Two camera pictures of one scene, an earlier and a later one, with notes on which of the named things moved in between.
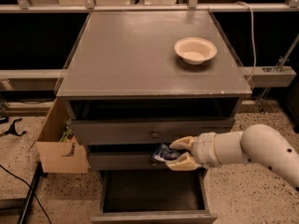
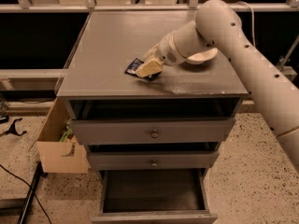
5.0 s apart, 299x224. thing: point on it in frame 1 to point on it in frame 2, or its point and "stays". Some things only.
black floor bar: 31,194 stays
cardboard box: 58,156 stays
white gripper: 204,149 to 165,51
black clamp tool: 12,130 stays
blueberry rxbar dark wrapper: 165,153 to 132,70
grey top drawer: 146,131 stays
